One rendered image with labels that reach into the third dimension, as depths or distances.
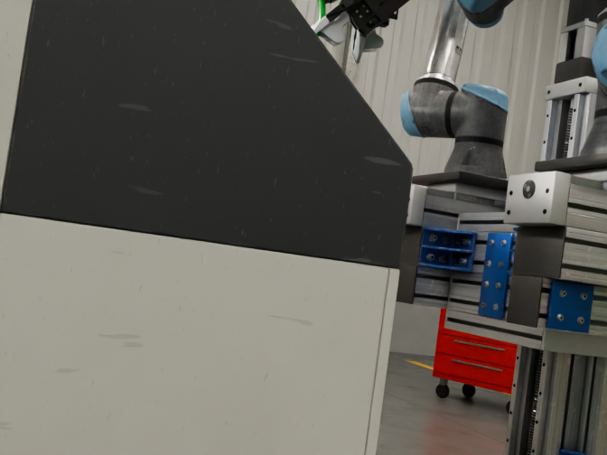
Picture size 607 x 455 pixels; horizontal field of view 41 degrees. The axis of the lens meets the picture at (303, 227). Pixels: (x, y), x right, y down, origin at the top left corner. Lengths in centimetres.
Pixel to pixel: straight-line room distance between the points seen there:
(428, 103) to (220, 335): 105
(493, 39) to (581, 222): 834
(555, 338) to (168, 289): 78
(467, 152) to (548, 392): 58
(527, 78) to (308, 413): 887
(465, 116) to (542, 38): 819
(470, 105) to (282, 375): 100
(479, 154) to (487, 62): 772
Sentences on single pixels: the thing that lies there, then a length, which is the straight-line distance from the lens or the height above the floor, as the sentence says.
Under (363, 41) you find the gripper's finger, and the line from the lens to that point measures 174.
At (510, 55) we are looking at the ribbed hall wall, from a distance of 985.
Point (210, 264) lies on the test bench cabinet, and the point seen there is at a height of 76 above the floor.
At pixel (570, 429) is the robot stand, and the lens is 182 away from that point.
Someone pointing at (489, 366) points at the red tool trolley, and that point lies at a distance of 562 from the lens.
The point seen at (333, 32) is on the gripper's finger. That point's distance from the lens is 157.
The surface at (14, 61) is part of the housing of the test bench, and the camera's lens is 117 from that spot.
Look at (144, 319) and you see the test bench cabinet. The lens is 115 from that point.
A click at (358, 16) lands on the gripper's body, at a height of 126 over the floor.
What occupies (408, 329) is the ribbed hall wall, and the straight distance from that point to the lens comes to 901.
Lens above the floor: 77
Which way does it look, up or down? 3 degrees up
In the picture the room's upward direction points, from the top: 8 degrees clockwise
